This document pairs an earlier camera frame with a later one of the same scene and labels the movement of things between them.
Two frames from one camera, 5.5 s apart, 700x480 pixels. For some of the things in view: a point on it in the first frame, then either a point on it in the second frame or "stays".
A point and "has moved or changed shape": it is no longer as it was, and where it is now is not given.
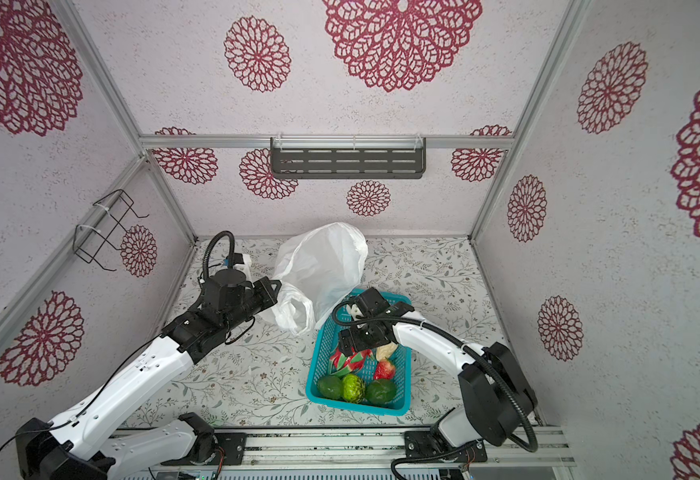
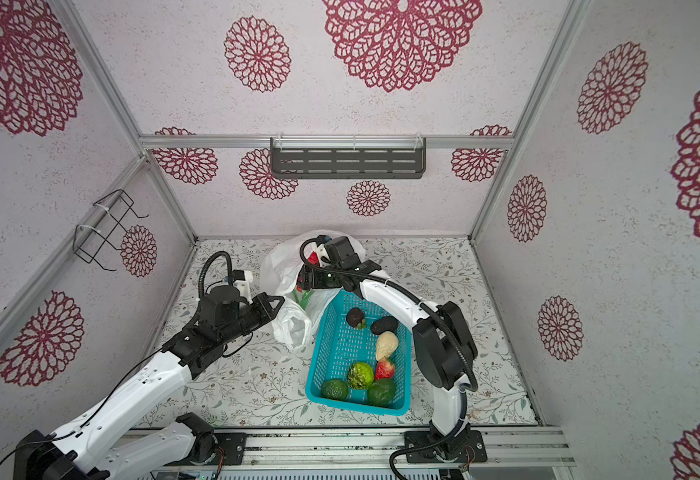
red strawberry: x=384 y=370 stays
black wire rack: x=88 y=240 stays
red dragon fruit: x=342 y=364 to x=299 y=293
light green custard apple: x=353 y=388 to x=360 y=375
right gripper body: x=361 y=338 to x=323 y=278
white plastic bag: x=317 y=267 has moved or changed shape
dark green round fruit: x=380 y=392 stays
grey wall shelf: x=348 y=157 stays
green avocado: x=330 y=387 stays
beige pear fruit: x=385 y=351 stays
